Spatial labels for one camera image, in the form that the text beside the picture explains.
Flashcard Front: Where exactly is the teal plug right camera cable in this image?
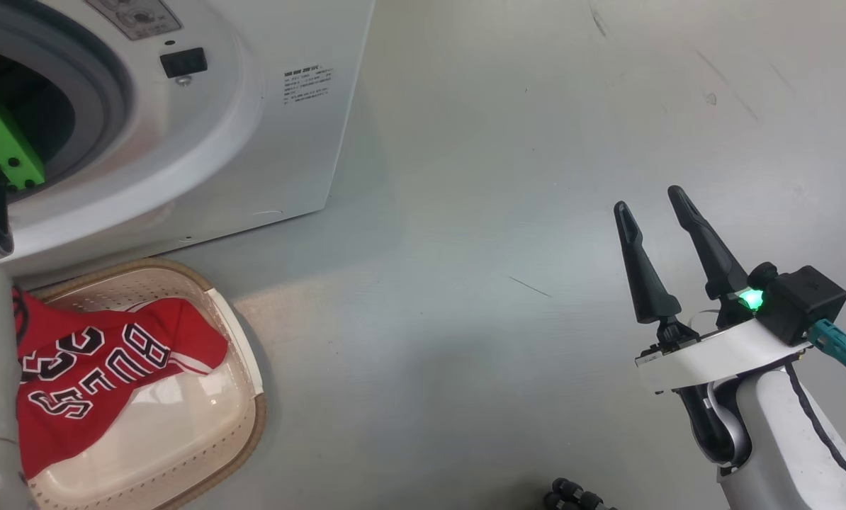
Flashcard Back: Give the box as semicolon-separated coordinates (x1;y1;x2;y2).
808;318;846;387

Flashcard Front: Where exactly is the red basketball jersey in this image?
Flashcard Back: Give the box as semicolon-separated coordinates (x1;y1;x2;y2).
13;287;230;482

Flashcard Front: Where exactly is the white front-load washing machine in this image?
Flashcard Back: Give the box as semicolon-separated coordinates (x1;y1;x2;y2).
0;0;376;278

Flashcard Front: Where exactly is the small printed text sticker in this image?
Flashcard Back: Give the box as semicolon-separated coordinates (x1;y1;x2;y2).
283;64;336;106

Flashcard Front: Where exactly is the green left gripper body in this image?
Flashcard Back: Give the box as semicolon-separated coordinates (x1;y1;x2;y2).
0;93;47;191

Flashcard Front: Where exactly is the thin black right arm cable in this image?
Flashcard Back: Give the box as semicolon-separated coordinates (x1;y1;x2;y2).
783;360;846;498

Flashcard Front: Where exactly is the grey instruction sticker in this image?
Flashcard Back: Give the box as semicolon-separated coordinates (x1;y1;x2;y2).
86;0;184;42

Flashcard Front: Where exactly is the cream perforated basket brown rim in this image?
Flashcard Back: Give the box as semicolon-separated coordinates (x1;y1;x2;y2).
13;257;269;510

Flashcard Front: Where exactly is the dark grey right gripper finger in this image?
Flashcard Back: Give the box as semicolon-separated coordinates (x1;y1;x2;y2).
667;185;750;302
612;200;683;326

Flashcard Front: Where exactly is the black corrugated hose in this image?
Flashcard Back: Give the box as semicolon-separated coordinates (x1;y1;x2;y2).
543;477;616;510

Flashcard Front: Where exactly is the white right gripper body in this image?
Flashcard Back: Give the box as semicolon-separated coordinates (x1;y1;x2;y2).
635;319;814;395

